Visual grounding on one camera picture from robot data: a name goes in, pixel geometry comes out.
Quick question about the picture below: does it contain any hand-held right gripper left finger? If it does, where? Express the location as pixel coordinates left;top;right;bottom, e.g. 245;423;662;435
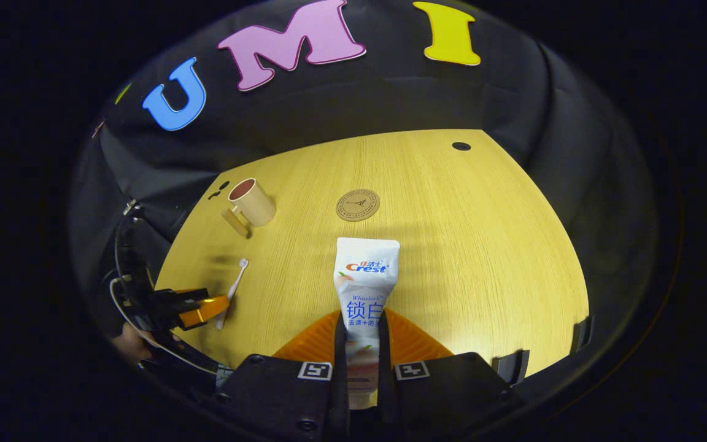
215;309;349;442

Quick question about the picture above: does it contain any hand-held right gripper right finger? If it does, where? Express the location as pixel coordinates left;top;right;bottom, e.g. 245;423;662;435
377;309;523;442

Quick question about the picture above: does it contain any white toothbrush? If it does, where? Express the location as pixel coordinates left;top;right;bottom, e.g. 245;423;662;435
215;258;249;330

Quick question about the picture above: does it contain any white toothpaste tube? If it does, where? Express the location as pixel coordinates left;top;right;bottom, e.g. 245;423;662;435
333;238;401;410

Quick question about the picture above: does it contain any beige cup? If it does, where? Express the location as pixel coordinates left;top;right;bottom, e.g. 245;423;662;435
222;178;277;239

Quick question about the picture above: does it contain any round brown coaster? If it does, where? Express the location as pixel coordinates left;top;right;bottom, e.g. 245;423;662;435
336;188;381;222

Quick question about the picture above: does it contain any yellow wooden desktop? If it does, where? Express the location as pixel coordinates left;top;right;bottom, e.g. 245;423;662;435
154;129;590;378

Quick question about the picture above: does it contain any black backdrop cloth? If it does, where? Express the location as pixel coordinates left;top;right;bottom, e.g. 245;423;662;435
68;0;661;369

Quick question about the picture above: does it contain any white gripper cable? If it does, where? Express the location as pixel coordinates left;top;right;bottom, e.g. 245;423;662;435
110;276;219;376

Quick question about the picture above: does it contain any black desk edge bracket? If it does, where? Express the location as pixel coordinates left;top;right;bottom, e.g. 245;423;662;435
571;315;595;355
492;349;531;386

